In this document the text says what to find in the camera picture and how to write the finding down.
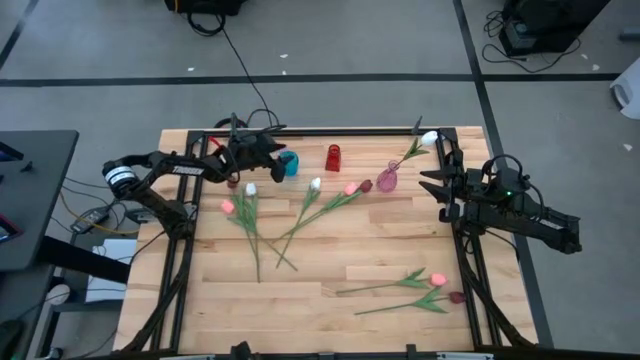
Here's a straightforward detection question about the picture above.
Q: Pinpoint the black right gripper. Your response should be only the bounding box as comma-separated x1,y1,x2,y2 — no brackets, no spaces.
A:
417,167,501,224

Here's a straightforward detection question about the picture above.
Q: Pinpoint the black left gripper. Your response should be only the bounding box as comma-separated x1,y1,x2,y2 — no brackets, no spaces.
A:
227,132,296,184

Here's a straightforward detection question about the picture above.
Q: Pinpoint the teal glass vase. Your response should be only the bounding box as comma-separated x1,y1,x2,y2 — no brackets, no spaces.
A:
278,150,301,178

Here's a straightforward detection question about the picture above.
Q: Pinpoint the white artificial tulip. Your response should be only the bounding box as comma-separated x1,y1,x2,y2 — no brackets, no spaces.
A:
394,129,440,169
274,176,323,270
238,182,263,284

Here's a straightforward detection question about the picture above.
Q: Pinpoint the pink artificial tulip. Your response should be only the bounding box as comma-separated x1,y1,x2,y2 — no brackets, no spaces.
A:
335,267,449,295
220,198,300,273
277,181,359,242

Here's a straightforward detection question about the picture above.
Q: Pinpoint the purple ribbed glass vase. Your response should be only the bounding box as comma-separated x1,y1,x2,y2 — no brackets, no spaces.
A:
375,159,401,194

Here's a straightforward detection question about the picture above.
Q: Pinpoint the red glass vase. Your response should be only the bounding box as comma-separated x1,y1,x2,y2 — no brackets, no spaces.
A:
324,144,342,173

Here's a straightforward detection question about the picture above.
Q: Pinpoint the black power adapter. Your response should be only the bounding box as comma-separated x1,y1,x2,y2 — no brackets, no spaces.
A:
123,206,151,225
69,206,112,234

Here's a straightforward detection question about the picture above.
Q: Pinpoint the black equipment case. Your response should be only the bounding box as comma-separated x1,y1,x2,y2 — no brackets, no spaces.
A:
163,0,250,16

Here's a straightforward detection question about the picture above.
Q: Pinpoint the black computer case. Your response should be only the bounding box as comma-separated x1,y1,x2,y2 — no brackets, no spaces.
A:
498,0,612,57

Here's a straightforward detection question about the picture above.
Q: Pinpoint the white bin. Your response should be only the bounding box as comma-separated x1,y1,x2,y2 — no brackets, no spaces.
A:
608,69,640,121

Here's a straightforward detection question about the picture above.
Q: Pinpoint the white box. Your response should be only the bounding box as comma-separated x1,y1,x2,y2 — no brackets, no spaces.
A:
84,238,140,304

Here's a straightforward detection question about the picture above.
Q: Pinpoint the black desk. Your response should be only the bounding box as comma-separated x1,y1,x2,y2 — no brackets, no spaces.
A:
0,129,132,285

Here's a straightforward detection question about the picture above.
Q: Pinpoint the white round object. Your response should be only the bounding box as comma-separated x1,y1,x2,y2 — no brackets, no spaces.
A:
47,283,72,307

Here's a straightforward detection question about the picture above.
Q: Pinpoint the red-edged black device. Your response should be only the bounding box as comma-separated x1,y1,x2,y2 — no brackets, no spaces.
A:
0,213,25,245

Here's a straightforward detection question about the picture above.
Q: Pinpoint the black floor cable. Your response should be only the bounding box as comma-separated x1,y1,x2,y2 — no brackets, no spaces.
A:
185,9,281,130

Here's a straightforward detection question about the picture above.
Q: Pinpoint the tangled black cable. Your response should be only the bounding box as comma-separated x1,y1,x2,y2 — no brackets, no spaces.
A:
480,9,584,75

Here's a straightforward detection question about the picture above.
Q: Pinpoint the yellow cable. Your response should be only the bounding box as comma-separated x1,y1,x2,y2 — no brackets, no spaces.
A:
58,189,141,236

